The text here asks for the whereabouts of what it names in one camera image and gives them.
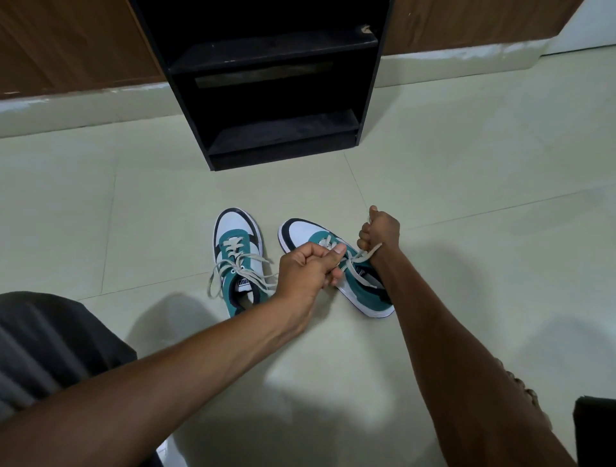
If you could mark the person's right thumb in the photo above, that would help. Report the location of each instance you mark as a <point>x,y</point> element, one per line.
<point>374,214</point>

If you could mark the black wooden shoe rack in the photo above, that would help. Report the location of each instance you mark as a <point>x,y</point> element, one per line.
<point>274,96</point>

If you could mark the person's left thumb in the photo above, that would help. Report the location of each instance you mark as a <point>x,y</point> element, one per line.
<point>331,252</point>

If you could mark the teal white sneaker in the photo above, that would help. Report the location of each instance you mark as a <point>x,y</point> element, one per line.
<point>236,240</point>
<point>366,291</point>

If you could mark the person's left forearm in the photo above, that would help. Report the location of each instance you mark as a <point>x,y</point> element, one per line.
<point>159,380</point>

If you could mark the person's right forearm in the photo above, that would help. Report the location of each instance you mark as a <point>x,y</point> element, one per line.
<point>452,365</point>

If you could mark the brown wooden panel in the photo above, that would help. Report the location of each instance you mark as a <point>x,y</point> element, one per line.
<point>471,21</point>
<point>72,43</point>

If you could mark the person's left hand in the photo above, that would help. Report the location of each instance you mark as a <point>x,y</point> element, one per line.
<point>301,279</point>

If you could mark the person's dark grey trousers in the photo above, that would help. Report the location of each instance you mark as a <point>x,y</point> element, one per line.
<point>45,346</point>

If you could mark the person's right hand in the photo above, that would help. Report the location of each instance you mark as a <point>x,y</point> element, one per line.
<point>382,233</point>

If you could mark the person's bare foot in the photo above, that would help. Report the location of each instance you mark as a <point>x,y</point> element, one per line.
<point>528,392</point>

